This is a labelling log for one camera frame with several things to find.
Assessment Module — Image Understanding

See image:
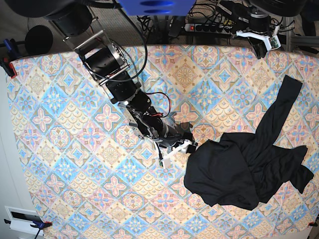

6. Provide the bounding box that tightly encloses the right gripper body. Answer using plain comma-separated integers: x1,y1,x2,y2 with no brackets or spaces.
152,121,194,156

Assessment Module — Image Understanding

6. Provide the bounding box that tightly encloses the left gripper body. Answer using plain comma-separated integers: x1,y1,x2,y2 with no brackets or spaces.
236,29,281,51

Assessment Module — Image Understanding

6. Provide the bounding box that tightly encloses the black t-shirt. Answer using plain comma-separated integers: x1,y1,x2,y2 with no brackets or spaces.
184,76,314,210

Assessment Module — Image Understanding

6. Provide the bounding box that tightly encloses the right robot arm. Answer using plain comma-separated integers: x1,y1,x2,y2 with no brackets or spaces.
6,0,198,155

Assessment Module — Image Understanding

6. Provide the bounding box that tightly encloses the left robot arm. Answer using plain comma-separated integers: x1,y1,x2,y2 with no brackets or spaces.
232,0,306,59

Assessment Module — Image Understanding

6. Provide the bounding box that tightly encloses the white power strip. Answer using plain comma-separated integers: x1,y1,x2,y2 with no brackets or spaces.
184,23,232,34

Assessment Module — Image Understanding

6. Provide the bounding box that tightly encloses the patterned tablecloth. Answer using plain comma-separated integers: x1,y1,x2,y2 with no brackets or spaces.
6,45,319,239

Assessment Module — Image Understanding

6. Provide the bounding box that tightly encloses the orange clamp bottom right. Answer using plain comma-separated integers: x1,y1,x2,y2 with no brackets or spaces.
308,222,318,227

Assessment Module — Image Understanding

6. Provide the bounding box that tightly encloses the blue clamp bottom left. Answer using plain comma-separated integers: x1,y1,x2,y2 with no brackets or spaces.
4,219,52,239

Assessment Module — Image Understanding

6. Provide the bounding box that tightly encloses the blue clamp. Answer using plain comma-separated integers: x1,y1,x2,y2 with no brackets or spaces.
4,219,52,239
0,38,25,54

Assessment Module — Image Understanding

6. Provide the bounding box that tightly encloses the black round stool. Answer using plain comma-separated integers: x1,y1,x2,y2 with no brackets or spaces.
24,25,53,56

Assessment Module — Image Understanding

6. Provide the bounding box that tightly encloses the white floor outlet box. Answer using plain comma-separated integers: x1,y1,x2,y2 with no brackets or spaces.
4,206,41,236

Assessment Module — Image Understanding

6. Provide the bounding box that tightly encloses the blue clamp top left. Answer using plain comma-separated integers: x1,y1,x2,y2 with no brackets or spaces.
0,38,25,54

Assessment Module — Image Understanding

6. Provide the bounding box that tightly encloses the aluminium frame post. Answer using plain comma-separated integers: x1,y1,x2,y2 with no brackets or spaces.
283,17,319,54

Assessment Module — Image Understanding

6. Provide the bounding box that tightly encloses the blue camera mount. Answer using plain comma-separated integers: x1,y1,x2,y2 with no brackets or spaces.
118,0,196,16

